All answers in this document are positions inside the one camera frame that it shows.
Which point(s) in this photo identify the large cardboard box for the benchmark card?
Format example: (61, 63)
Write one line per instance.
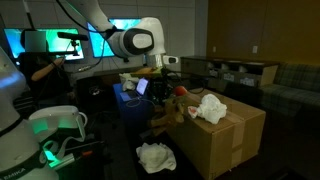
(216, 150)

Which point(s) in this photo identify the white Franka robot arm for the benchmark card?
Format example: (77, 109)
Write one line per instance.
(156, 33)

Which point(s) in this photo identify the seated person dark clothes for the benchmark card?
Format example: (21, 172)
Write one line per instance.
(45, 70)

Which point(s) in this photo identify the white wall outlet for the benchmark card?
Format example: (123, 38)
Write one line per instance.
(214, 49)
(255, 49)

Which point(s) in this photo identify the dark low cabinet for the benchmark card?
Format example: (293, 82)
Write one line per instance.
(100, 100)

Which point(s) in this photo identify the brown plush toy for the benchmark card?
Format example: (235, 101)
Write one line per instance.
(166, 116)

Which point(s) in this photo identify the green plaid sofa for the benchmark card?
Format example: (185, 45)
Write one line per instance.
(300, 86)

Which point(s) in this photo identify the dark low shelf unit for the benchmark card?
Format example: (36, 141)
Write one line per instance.
(200, 65)

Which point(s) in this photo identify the black device green lights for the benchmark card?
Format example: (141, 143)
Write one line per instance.
(50, 156)

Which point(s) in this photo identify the dark storage bin white print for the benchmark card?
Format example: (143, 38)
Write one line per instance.
(229, 77)
(247, 81)
(213, 72)

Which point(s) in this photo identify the white towel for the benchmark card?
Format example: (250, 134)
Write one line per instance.
(155, 158)

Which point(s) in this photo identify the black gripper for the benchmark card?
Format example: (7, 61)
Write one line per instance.
(161, 87)

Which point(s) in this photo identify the blue side table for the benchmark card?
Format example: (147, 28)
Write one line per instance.
(133, 113)

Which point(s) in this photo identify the red plush rose green leaves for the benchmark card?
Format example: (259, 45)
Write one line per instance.
(180, 90)

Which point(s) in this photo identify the white crumpled bag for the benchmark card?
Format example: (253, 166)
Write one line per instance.
(128, 83)

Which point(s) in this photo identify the white pink plush toy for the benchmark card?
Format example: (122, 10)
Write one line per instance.
(210, 108)

